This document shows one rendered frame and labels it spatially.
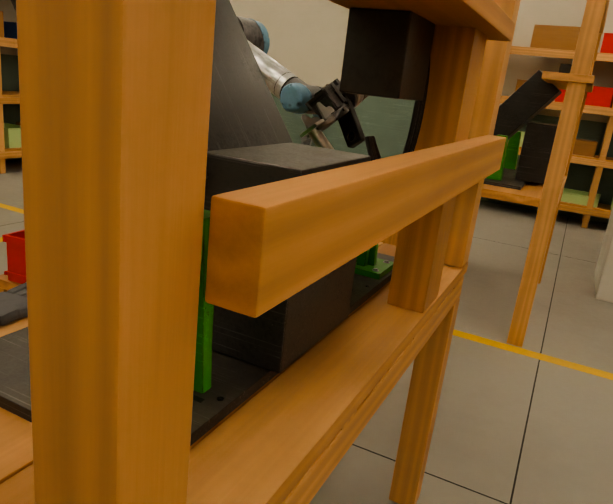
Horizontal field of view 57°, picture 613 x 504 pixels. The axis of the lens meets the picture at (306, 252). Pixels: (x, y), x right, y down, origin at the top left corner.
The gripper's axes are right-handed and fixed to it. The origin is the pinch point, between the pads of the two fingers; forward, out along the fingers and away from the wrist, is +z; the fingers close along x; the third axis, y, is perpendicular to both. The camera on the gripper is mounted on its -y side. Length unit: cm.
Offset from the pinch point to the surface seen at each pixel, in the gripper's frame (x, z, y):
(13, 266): -67, 43, 21
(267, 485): 15, 78, -28
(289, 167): 23, 45, 0
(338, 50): -337, -678, 49
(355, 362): 5, 43, -36
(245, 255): 44, 83, -1
